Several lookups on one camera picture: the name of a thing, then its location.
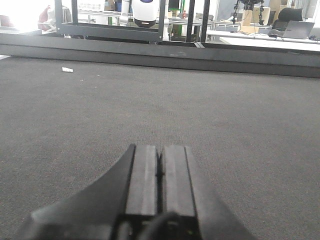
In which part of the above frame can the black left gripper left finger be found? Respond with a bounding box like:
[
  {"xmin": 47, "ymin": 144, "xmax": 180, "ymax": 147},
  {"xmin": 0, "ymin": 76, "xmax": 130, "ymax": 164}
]
[{"xmin": 15, "ymin": 144, "xmax": 158, "ymax": 240}]

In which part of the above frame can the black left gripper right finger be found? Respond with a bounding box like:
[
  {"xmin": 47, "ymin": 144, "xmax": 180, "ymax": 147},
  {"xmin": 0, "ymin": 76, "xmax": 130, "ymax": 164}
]
[{"xmin": 161, "ymin": 145, "xmax": 256, "ymax": 240}]

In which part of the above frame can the dark grey table mat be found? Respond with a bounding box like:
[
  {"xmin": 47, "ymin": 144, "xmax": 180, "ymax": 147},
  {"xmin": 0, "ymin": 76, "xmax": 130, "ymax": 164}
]
[{"xmin": 0, "ymin": 57, "xmax": 320, "ymax": 240}]

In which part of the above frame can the small white paper scrap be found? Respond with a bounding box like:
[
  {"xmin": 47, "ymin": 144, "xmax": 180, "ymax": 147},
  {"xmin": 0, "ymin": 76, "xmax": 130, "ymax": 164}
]
[{"xmin": 61, "ymin": 67, "xmax": 74, "ymax": 73}]

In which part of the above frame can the white background desk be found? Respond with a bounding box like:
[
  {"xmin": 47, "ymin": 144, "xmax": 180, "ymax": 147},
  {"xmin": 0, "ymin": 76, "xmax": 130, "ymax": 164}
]
[{"xmin": 206, "ymin": 30, "xmax": 320, "ymax": 52}]

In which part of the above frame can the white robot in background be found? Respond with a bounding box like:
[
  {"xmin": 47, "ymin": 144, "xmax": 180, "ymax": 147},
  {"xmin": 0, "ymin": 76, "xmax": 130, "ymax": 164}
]
[{"xmin": 119, "ymin": 0, "xmax": 161, "ymax": 28}]

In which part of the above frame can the grey laptop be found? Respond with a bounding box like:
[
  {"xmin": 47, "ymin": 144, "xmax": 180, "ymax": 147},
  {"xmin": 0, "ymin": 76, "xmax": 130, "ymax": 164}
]
[{"xmin": 283, "ymin": 20, "xmax": 315, "ymax": 39}]

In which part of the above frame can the black office chair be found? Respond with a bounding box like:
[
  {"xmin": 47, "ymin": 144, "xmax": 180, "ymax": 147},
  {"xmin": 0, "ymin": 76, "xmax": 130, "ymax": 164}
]
[{"xmin": 272, "ymin": 7, "xmax": 303, "ymax": 32}]

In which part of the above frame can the black metal frame rack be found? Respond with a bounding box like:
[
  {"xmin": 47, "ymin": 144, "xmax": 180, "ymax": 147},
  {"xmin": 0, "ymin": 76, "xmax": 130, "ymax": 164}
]
[{"xmin": 54, "ymin": 0, "xmax": 211, "ymax": 43}]

